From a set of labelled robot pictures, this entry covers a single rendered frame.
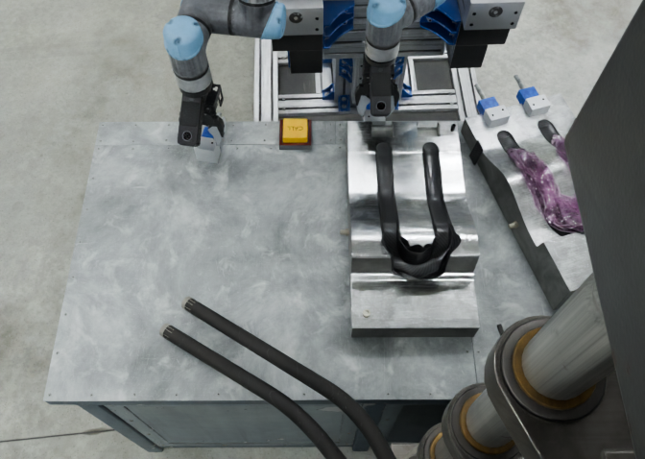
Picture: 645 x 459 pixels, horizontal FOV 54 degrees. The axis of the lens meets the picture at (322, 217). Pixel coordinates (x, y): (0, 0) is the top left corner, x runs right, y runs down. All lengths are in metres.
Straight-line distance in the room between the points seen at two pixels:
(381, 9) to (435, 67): 1.27
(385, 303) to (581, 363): 0.86
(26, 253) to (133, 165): 1.02
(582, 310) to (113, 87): 2.58
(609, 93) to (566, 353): 0.24
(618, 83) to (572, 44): 2.80
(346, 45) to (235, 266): 0.78
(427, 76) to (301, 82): 0.49
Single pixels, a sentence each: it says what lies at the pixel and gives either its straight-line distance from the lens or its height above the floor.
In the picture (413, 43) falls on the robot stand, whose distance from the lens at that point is 1.92.
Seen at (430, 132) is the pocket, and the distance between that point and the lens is 1.56.
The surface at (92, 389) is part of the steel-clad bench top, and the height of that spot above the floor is 0.80.
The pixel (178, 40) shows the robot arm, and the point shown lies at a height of 1.20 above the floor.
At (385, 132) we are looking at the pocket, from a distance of 1.55.
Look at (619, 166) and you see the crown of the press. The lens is 0.32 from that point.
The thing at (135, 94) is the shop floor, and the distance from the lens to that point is 2.84.
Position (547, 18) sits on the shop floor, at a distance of 3.20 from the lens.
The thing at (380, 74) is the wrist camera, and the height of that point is 1.01.
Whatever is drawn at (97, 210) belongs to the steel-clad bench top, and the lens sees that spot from 1.59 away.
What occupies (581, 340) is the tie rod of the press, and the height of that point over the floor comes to 1.67.
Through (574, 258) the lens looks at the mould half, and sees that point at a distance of 1.42.
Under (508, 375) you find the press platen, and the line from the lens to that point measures 0.61.
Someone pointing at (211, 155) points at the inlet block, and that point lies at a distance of 1.56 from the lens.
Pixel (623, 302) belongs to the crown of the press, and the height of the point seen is 1.83.
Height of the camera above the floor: 2.10
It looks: 61 degrees down
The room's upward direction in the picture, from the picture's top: straight up
